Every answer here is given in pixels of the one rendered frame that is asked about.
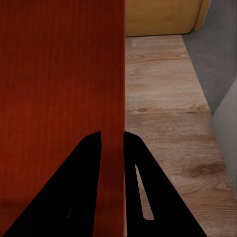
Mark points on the door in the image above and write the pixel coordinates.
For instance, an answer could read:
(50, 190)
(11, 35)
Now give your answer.
(164, 17)

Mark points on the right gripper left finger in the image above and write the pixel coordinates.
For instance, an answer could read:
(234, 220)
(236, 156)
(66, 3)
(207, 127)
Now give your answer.
(65, 206)

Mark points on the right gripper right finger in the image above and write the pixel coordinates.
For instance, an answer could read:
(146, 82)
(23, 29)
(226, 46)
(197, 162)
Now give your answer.
(172, 216)

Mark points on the storage box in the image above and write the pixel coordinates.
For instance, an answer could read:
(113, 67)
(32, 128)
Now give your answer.
(62, 78)

